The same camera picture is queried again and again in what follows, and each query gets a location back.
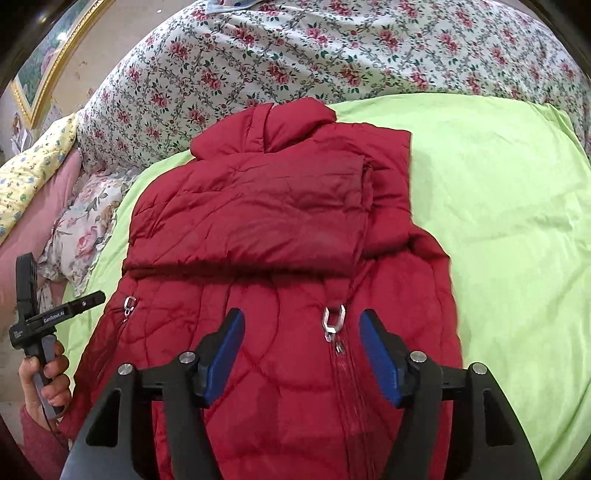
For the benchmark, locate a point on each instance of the person's left forearm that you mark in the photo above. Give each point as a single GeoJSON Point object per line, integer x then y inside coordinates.
{"type": "Point", "coordinates": [39, 443]}

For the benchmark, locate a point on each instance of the yellow floral pillow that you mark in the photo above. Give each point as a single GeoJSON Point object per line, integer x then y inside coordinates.
{"type": "Point", "coordinates": [32, 170]}

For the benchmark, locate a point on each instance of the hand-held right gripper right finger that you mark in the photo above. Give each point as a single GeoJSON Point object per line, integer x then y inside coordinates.
{"type": "Point", "coordinates": [375, 347]}

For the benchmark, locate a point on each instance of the rose lattice floral quilt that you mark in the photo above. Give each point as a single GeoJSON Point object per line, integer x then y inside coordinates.
{"type": "Point", "coordinates": [332, 60]}

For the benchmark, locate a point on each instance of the red quilted jacket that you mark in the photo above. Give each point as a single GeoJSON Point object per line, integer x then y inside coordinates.
{"type": "Point", "coordinates": [286, 277]}

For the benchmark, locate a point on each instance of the light green bed sheet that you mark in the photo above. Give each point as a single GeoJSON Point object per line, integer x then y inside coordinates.
{"type": "Point", "coordinates": [503, 240]}

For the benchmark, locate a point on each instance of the gold framed picture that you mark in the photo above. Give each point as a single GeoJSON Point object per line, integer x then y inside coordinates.
{"type": "Point", "coordinates": [51, 55]}

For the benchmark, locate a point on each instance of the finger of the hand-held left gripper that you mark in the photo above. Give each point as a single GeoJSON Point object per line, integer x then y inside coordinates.
{"type": "Point", "coordinates": [83, 304]}

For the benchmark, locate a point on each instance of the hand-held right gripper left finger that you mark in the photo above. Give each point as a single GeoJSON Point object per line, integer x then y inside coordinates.
{"type": "Point", "coordinates": [230, 341]}

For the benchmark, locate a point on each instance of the person's left hand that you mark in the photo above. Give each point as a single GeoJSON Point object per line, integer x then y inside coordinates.
{"type": "Point", "coordinates": [44, 376]}

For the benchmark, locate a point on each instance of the pink pillow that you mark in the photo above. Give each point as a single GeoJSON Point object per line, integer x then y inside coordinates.
{"type": "Point", "coordinates": [41, 221]}

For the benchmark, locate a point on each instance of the large floral ruffled pillow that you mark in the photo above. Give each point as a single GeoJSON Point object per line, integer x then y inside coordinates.
{"type": "Point", "coordinates": [81, 226]}

